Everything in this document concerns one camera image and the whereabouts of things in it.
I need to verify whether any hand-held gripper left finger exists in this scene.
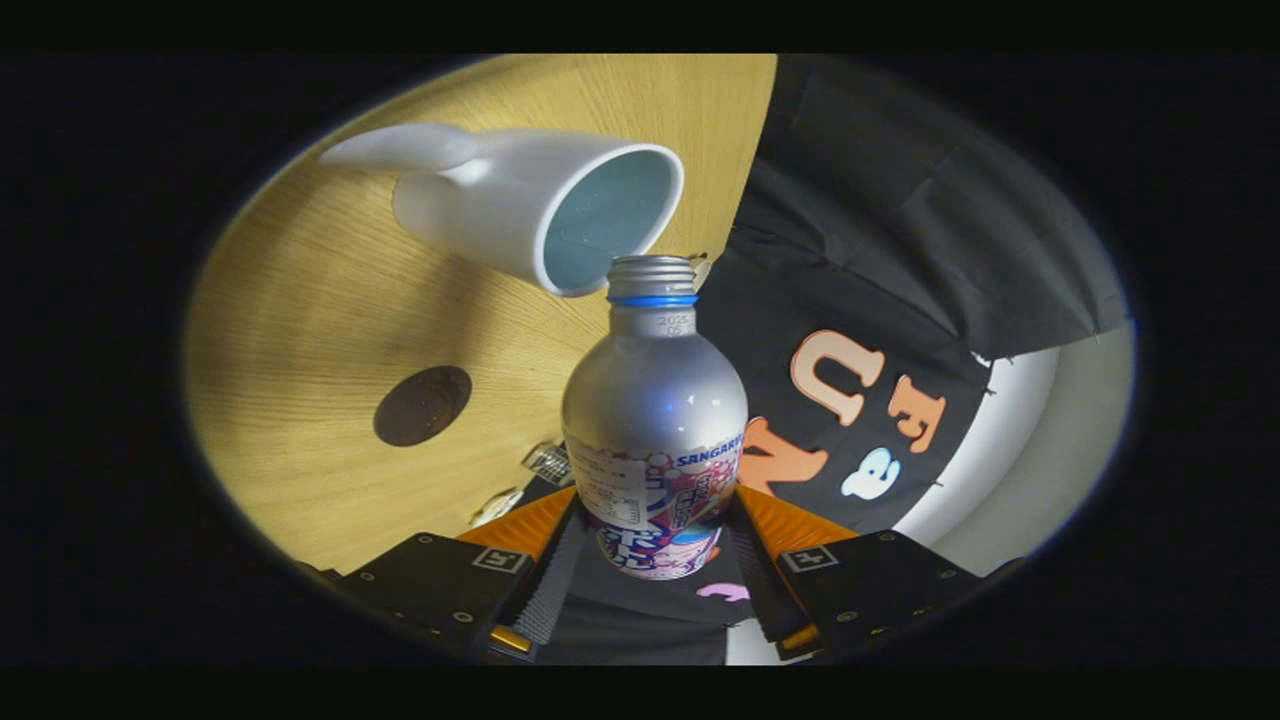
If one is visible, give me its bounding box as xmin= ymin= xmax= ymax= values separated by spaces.
xmin=335 ymin=487 xmax=591 ymax=661

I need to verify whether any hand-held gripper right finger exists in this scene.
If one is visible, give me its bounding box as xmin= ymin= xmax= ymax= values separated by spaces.
xmin=725 ymin=485 xmax=986 ymax=661

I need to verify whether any silver juice bottle printed label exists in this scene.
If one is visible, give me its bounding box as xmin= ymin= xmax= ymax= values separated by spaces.
xmin=561 ymin=255 xmax=749 ymax=581

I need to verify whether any white cup with handle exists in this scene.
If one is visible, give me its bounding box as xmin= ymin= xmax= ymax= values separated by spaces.
xmin=320 ymin=122 xmax=686 ymax=298

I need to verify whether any white divided food tray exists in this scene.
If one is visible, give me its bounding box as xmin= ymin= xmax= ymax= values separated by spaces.
xmin=470 ymin=489 xmax=527 ymax=528

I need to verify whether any metal utensil holder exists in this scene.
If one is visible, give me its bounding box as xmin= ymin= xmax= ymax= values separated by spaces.
xmin=522 ymin=443 xmax=573 ymax=488

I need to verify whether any wooden table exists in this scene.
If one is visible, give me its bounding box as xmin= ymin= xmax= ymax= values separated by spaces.
xmin=185 ymin=55 xmax=778 ymax=576

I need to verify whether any black backdrop cloth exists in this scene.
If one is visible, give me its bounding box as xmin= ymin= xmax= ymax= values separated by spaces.
xmin=555 ymin=55 xmax=1131 ymax=666

